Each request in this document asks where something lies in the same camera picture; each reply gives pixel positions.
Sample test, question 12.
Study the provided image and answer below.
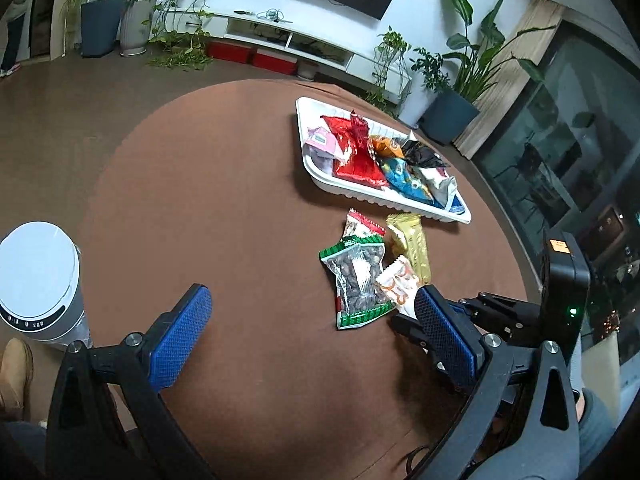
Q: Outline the trailing pothos plant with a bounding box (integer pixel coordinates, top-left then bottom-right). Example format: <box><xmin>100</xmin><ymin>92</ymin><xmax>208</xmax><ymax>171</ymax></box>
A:
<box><xmin>145</xmin><ymin>0</ymin><xmax>218</xmax><ymax>72</ymax></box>

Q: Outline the gold snack packet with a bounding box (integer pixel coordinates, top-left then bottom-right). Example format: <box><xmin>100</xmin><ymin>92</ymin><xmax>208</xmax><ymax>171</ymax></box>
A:
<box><xmin>385</xmin><ymin>213</ymin><xmax>432</xmax><ymax>287</ymax></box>

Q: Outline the tall broad-leaf plant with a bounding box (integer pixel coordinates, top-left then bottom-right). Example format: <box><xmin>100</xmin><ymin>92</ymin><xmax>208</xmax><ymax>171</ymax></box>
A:
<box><xmin>414</xmin><ymin>0</ymin><xmax>557</xmax><ymax>107</ymax></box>

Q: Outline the dark blue plant pot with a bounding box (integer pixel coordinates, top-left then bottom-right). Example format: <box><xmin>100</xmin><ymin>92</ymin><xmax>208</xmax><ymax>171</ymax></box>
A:
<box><xmin>419</xmin><ymin>89</ymin><xmax>482</xmax><ymax>147</ymax></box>

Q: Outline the red foil snack packet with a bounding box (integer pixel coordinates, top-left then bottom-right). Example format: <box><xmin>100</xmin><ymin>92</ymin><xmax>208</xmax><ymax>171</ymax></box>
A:
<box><xmin>321</xmin><ymin>110</ymin><xmax>387</xmax><ymax>187</ymax></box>

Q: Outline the small leafy plant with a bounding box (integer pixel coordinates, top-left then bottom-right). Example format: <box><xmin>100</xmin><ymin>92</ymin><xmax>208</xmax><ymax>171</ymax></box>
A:
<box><xmin>364</xmin><ymin>26</ymin><xmax>415</xmax><ymax>117</ymax></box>

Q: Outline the white television cabinet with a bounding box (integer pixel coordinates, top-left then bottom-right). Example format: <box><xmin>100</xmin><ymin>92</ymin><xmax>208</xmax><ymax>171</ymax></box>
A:
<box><xmin>164</xmin><ymin>7</ymin><xmax>417</xmax><ymax>107</ymax></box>

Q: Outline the long orange snack packet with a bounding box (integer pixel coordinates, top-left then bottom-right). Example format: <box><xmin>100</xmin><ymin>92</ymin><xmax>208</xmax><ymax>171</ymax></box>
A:
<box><xmin>368</xmin><ymin>134</ymin><xmax>407</xmax><ymax>159</ymax></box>

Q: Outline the pink snack packet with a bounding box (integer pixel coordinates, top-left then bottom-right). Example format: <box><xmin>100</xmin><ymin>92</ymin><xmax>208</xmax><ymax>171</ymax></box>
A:
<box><xmin>304</xmin><ymin>126</ymin><xmax>337</xmax><ymax>160</ymax></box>

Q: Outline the colourful cartoon snack packet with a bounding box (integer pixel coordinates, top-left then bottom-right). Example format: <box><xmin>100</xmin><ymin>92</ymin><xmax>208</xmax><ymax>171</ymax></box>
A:
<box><xmin>378</xmin><ymin>156</ymin><xmax>437</xmax><ymax>207</ymax></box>

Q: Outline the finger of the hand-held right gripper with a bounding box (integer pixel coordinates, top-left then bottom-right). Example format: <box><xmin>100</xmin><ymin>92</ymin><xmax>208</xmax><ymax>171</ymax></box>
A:
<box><xmin>389</xmin><ymin>312</ymin><xmax>437</xmax><ymax>357</ymax></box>
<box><xmin>457</xmin><ymin>291</ymin><xmax>543</xmax><ymax>335</ymax></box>

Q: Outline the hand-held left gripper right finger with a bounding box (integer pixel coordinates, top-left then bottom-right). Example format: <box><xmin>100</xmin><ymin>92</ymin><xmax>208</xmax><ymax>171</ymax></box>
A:
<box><xmin>414</xmin><ymin>284</ymin><xmax>582</xmax><ymax>480</ymax></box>

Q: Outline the white plastic tray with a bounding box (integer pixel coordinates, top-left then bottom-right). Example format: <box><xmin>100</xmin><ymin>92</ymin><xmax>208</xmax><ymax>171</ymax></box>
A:
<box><xmin>295</xmin><ymin>96</ymin><xmax>472</xmax><ymax>225</ymax></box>

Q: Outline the white round trash can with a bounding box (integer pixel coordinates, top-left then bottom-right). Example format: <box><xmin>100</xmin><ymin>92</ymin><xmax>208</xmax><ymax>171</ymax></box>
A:
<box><xmin>0</xmin><ymin>221</ymin><xmax>94</xmax><ymax>352</ymax></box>

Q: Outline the red white green snack packet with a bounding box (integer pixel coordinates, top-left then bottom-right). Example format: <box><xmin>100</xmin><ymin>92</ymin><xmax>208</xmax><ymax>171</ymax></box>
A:
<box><xmin>342</xmin><ymin>208</ymin><xmax>387</xmax><ymax>247</ymax></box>

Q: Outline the black cable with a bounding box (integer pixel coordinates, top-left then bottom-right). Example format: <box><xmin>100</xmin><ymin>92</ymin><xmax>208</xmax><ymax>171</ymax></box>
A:
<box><xmin>404</xmin><ymin>442</ymin><xmax>442</xmax><ymax>480</ymax></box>

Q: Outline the person's dark clothing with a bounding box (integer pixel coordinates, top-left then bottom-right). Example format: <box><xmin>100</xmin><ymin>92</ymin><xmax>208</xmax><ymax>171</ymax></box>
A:
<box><xmin>0</xmin><ymin>420</ymin><xmax>51</xmax><ymax>480</ymax></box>

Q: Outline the glass sliding door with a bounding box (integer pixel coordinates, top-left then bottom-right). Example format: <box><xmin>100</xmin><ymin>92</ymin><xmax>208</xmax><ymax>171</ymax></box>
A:
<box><xmin>472</xmin><ymin>19</ymin><xmax>640</xmax><ymax>366</ymax></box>

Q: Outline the red storage box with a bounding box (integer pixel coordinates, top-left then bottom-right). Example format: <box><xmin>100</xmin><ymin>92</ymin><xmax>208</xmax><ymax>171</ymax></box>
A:
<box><xmin>205</xmin><ymin>40</ymin><xmax>253</xmax><ymax>65</ymax></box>
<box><xmin>252</xmin><ymin>48</ymin><xmax>300</xmax><ymax>75</ymax></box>

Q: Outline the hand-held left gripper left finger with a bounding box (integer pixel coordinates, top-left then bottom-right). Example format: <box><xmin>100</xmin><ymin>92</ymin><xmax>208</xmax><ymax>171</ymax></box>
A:
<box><xmin>45</xmin><ymin>283</ymin><xmax>217</xmax><ymax>480</ymax></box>

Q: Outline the white orange patterned snack packet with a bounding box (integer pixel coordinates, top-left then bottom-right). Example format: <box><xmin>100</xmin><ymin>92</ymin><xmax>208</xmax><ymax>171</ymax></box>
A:
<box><xmin>374</xmin><ymin>255</ymin><xmax>422</xmax><ymax>319</ymax></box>

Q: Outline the white plant pot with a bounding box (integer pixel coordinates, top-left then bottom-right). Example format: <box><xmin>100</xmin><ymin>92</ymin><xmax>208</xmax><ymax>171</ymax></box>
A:
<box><xmin>399</xmin><ymin>86</ymin><xmax>442</xmax><ymax>129</ymax></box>

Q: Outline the black snack packet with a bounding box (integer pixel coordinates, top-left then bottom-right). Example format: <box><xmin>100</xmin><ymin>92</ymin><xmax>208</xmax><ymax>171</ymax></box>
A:
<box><xmin>399</xmin><ymin>138</ymin><xmax>447</xmax><ymax>169</ymax></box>

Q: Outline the green-edged clear nut packet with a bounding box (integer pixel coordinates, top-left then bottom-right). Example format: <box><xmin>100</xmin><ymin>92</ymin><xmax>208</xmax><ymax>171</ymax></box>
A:
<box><xmin>319</xmin><ymin>239</ymin><xmax>397</xmax><ymax>331</ymax></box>

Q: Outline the white silver snack packet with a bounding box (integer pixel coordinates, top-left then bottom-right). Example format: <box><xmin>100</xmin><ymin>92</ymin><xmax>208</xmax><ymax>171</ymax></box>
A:
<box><xmin>416</xmin><ymin>165</ymin><xmax>459</xmax><ymax>209</ymax></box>

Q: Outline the dark blue square planter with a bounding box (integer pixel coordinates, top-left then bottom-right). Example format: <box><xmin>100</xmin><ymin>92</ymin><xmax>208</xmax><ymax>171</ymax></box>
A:
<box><xmin>79</xmin><ymin>0</ymin><xmax>127</xmax><ymax>59</ymax></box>

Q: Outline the person's right forearm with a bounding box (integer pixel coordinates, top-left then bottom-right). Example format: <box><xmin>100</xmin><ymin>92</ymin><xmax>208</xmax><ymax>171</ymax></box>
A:
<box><xmin>574</xmin><ymin>388</ymin><xmax>617</xmax><ymax>480</ymax></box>

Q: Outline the white round planter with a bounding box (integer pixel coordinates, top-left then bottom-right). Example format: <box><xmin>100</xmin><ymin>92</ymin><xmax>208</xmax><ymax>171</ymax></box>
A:
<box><xmin>119</xmin><ymin>0</ymin><xmax>157</xmax><ymax>57</ymax></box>

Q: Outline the person's brown shoe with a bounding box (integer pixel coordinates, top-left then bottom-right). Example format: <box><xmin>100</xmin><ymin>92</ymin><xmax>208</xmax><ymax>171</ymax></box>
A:
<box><xmin>0</xmin><ymin>338</ymin><xmax>34</xmax><ymax>422</ymax></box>

